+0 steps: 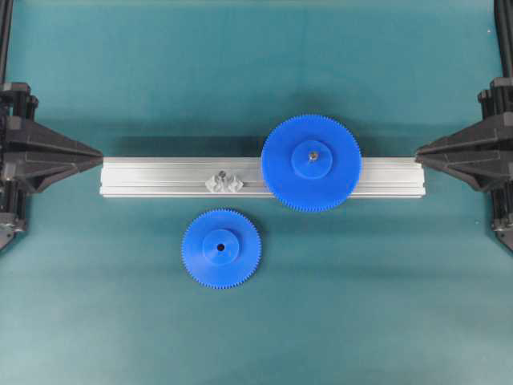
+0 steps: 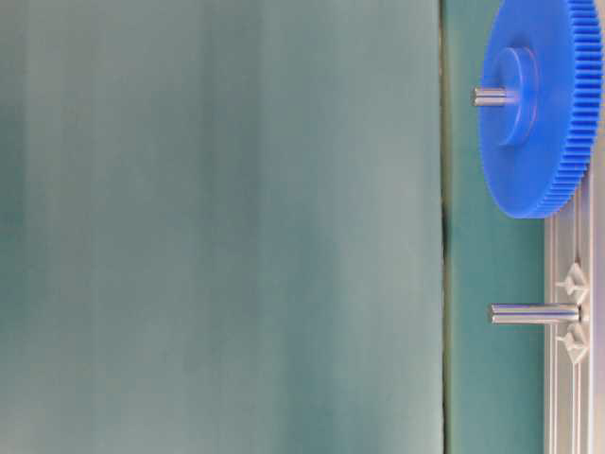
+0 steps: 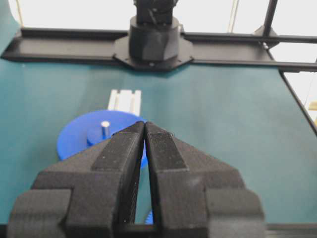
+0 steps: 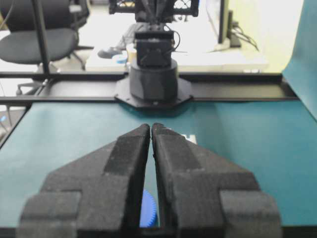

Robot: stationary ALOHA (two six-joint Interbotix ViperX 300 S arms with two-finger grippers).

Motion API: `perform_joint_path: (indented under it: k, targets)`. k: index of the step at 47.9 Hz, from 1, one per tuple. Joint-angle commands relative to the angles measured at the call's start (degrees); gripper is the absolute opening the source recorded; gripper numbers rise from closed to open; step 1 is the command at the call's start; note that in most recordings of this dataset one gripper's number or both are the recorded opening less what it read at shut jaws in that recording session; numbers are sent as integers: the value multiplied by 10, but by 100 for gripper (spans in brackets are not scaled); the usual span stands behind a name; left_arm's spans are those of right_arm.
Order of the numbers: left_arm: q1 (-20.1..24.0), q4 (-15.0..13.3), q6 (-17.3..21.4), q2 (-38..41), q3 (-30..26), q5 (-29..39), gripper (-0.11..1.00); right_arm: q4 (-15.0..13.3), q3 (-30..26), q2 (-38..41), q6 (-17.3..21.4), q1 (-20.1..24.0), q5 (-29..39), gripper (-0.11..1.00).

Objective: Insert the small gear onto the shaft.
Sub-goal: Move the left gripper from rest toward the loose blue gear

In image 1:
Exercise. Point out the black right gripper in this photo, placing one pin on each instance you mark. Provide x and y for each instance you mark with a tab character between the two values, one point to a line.
495	102

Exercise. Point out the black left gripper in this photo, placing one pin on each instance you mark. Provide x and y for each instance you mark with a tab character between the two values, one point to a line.
37	172

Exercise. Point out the small blue gear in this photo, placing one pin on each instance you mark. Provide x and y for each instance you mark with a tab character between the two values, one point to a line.
221	249

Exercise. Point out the steel large gear shaft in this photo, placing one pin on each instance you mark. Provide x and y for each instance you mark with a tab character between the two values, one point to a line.
313	156

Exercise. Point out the large blue gear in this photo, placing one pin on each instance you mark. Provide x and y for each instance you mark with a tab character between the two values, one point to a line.
311	186

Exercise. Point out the aluminium extrusion rail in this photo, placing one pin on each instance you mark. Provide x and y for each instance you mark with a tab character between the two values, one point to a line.
381	177

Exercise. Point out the black right frame post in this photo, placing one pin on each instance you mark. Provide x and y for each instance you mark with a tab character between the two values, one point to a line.
503	26

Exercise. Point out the black frame post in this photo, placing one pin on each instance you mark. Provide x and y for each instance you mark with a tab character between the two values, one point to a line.
6	11
503	26

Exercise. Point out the black left frame post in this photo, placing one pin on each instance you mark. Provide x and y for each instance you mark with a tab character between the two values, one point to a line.
6	11

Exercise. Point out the silver shaft bracket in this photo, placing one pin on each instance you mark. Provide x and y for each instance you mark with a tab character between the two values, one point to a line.
223	182

